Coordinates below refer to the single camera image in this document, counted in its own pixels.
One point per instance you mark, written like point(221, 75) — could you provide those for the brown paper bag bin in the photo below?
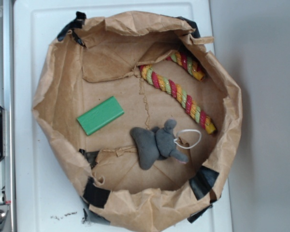
point(158, 68)

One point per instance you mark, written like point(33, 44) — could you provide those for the metal frame rail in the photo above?
point(7, 165)

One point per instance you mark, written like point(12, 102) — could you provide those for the gray plush elephant toy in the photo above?
point(160, 144)

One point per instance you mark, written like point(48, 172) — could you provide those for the white plastic tray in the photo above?
point(46, 201)

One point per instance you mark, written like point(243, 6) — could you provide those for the green rectangular block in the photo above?
point(100, 115)

